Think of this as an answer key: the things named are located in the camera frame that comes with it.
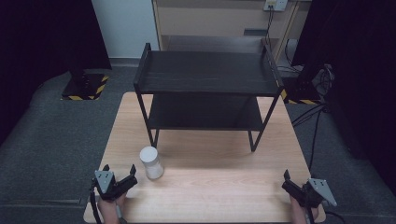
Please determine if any white cylindrical jar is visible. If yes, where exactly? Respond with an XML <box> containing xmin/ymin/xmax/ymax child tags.
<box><xmin>138</xmin><ymin>146</ymin><xmax>165</xmax><ymax>181</ymax></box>

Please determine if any left hand-held gripper cable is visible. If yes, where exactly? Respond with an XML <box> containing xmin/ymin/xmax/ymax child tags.
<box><xmin>89</xmin><ymin>179</ymin><xmax>104</xmax><ymax>224</ymax></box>

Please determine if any striped-edge black stand base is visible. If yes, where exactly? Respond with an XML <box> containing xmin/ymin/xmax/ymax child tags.
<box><xmin>61</xmin><ymin>71</ymin><xmax>110</xmax><ymax>102</ymax></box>
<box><xmin>279</xmin><ymin>77</ymin><xmax>326</xmax><ymax>105</ymax></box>

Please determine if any black socket cable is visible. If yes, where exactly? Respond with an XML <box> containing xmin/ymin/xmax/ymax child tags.
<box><xmin>265</xmin><ymin>5</ymin><xmax>276</xmax><ymax>48</ymax></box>

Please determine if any person's right hand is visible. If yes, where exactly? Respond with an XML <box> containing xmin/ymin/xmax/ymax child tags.
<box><xmin>289</xmin><ymin>195</ymin><xmax>319</xmax><ymax>224</ymax></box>

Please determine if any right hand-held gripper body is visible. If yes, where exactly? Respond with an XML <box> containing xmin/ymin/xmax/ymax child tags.
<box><xmin>281</xmin><ymin>177</ymin><xmax>338</xmax><ymax>209</ymax></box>

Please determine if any light wooden cabinet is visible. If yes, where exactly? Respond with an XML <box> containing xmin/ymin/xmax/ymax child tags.
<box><xmin>151</xmin><ymin>0</ymin><xmax>313</xmax><ymax>61</ymax></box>

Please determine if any black two-tier shelf rack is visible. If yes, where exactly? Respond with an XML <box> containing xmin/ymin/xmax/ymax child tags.
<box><xmin>133</xmin><ymin>42</ymin><xmax>285</xmax><ymax>153</ymax></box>

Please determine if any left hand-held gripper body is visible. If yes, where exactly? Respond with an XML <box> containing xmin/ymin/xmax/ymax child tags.
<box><xmin>92</xmin><ymin>169</ymin><xmax>138</xmax><ymax>202</ymax></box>

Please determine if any hand-held gripper cable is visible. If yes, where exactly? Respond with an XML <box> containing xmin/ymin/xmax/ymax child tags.
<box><xmin>89</xmin><ymin>179</ymin><xmax>104</xmax><ymax>224</ymax></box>
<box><xmin>323</xmin><ymin>210</ymin><xmax>347</xmax><ymax>224</ymax></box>

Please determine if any tangled cable bundle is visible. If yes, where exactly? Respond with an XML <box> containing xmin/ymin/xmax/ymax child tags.
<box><xmin>313</xmin><ymin>63</ymin><xmax>336</xmax><ymax>96</ymax></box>

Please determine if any person's left hand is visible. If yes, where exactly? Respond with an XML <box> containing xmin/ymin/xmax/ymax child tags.
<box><xmin>96</xmin><ymin>192</ymin><xmax>127</xmax><ymax>224</ymax></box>

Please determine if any black floor cable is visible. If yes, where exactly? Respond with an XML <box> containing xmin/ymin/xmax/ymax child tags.
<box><xmin>290</xmin><ymin>104</ymin><xmax>329</xmax><ymax>172</ymax></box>

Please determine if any right hand-held gripper cable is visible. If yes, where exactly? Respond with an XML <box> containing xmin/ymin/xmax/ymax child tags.
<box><xmin>323</xmin><ymin>210</ymin><xmax>347</xmax><ymax>224</ymax></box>

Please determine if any white wall power socket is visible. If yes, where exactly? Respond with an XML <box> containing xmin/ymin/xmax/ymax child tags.
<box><xmin>262</xmin><ymin>0</ymin><xmax>290</xmax><ymax>12</ymax></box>

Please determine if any dark curtain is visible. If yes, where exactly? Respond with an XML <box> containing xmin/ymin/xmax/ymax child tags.
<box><xmin>0</xmin><ymin>0</ymin><xmax>113</xmax><ymax>146</ymax></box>
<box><xmin>290</xmin><ymin>0</ymin><xmax>396</xmax><ymax>197</ymax></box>

